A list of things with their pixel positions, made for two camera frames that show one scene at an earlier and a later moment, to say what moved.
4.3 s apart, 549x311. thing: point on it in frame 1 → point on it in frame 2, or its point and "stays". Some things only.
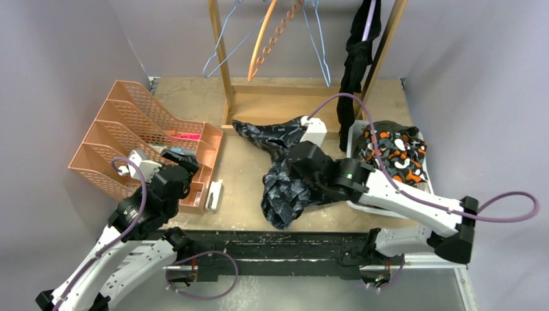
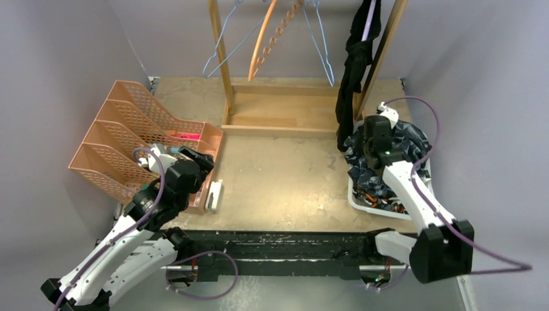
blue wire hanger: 219,64 stays
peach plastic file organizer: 130,120 stays
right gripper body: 318,186 → 366,144
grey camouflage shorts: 285,195 → 407,138
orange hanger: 268,48 stays
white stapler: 213,197 stays
